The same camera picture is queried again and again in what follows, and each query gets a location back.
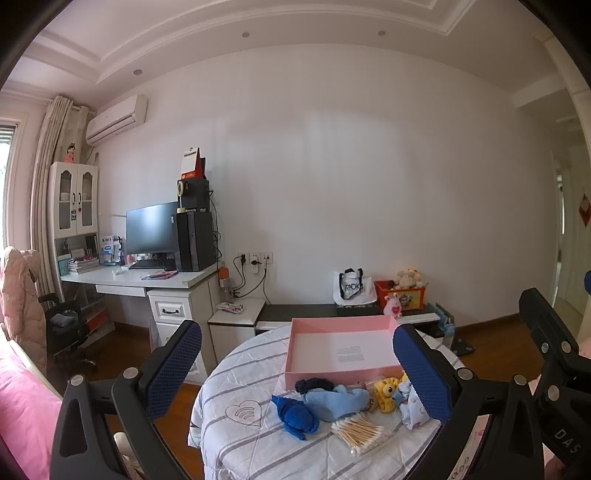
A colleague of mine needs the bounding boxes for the black keyboard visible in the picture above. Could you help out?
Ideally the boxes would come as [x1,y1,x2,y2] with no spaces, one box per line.
[129,258,178,272]

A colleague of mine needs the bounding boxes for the white desk with drawers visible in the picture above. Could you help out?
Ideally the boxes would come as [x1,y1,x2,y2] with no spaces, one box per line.
[60,263,222,384]

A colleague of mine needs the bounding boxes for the pink bed cover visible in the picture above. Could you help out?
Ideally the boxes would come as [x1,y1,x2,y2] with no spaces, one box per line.
[0,342,63,462]

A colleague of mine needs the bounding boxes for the beige curtain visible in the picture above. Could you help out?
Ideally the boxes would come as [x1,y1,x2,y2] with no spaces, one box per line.
[30,95,88,296]

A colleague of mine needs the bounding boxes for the blue packets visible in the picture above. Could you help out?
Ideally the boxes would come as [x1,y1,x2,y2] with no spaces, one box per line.
[436,302,458,342]

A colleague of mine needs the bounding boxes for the beige plush toy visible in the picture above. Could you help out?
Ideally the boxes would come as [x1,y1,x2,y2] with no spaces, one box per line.
[392,268,423,291]

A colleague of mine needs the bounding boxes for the white tote bag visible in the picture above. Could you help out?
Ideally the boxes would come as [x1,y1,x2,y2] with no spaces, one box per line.
[333,268,377,306]

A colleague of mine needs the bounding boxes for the white wall air conditioner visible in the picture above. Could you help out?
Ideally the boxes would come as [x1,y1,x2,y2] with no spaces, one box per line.
[84,95,148,147]

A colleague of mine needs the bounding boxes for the black speaker box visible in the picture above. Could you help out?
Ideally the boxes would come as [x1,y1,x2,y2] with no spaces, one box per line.
[178,178,211,210]

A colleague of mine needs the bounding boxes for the dark navy sock ball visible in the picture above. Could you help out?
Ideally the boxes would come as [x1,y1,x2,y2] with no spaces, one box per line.
[294,377,335,395]

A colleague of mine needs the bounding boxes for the black office chair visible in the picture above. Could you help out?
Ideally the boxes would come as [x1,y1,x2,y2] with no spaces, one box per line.
[39,293,98,372]

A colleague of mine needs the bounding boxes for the pink cardboard box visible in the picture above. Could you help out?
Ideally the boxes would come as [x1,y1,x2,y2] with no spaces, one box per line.
[284,315,407,391]

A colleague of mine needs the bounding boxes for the light blue cloth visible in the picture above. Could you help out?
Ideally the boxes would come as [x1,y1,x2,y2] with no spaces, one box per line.
[305,385,370,423]

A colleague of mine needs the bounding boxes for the black power cable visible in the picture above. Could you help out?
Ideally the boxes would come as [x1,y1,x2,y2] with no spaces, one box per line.
[231,253,247,296]

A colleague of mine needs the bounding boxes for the printed baby cloth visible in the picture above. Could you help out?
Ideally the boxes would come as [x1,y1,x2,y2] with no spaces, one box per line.
[397,374,439,430]

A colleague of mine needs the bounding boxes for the red storage box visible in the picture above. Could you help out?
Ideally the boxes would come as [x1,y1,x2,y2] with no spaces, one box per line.
[374,279,428,311]

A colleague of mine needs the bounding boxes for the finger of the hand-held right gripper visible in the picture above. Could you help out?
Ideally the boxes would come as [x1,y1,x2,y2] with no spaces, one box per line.
[518,287,591,385]

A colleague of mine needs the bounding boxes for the orange white storage box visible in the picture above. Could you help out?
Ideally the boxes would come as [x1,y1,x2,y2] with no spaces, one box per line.
[83,295,116,344]

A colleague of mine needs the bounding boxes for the black top white TV bench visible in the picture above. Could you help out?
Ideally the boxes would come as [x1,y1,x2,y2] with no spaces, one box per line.
[208,298,458,365]

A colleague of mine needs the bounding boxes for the black computer tower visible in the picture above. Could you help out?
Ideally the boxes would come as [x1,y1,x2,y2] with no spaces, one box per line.
[176,210,218,272]

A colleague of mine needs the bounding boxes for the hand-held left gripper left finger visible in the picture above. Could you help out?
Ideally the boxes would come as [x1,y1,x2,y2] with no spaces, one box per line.
[50,318,204,480]

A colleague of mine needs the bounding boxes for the white glass-door cabinet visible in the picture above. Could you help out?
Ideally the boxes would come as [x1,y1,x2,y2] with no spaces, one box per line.
[47,161,100,278]

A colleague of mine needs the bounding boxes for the yellow crocheted toy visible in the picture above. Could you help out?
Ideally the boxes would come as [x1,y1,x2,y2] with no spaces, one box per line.
[373,376,407,414]

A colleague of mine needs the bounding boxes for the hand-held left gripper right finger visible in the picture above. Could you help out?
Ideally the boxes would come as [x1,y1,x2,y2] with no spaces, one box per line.
[392,323,548,480]

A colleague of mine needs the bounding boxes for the dark blue crocheted toy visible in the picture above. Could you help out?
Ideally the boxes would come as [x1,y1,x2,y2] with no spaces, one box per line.
[271,394,320,439]

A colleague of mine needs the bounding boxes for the red white desk calendar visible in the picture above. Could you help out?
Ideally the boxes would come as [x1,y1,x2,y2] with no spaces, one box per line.
[180,147,207,180]

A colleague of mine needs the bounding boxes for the bag of cotton swabs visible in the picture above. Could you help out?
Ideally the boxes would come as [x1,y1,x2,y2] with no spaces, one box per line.
[331,413,393,459]

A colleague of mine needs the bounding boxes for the white door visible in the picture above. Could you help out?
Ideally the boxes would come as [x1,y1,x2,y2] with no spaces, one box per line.
[556,161,591,319]

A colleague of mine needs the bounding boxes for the black computer monitor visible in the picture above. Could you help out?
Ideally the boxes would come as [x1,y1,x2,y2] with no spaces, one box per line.
[126,202,180,259]

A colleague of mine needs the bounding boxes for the window frame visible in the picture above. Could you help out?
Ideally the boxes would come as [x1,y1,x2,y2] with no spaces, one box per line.
[0,117,24,259]

